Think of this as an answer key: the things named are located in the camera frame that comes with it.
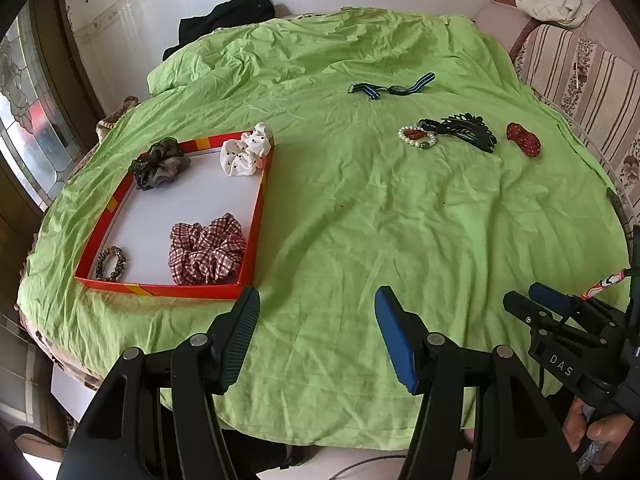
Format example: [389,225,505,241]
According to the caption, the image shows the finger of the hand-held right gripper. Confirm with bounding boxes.
[529,282,583,313]
[502,290,563,332]

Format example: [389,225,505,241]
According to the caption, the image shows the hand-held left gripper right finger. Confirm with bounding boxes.
[375,286,581,480]

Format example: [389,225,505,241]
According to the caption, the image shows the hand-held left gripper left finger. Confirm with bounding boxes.
[55,286,262,480]

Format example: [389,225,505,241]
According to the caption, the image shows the red cardboard tray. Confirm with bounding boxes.
[74,131,275,301]

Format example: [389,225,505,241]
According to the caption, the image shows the red dotted scrunchie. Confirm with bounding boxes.
[506,121,542,160]

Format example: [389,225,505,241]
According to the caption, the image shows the black hair clip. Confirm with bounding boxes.
[440,111,498,153]

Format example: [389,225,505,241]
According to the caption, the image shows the white pearl bracelet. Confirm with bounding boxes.
[398,125,438,151]

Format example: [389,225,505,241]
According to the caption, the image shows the person's right hand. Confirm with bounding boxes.
[562,399,628,467]

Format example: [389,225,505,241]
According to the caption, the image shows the red plaid scrunchie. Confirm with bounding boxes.
[169,213,248,286]

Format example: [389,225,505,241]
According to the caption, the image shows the green bed blanket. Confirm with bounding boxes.
[15,7,631,451]

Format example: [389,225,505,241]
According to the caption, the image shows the white dotted scrunchie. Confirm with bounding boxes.
[220,122,275,177]

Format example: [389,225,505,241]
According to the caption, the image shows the grey green scrunchie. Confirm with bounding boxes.
[127,137,192,191]

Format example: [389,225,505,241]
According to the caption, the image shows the striped floral sofa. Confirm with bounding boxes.
[472,0,640,226]

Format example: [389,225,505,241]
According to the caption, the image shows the brown patterned bedspread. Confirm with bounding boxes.
[94,96,142,142]

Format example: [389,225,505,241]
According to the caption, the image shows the stained glass window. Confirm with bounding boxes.
[0,5,76,206]

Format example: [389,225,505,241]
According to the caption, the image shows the black cloth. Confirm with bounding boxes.
[162,0,276,61]

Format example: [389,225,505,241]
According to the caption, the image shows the red white striped cord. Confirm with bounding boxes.
[582,269,628,297]

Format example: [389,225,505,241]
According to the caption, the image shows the black floor cable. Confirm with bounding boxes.
[327,454,407,480]

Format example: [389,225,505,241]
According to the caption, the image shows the leopard print hair tie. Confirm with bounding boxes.
[95,246,127,282]

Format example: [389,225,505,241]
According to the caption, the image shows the blue striped strap watch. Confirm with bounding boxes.
[348,72,436,101]

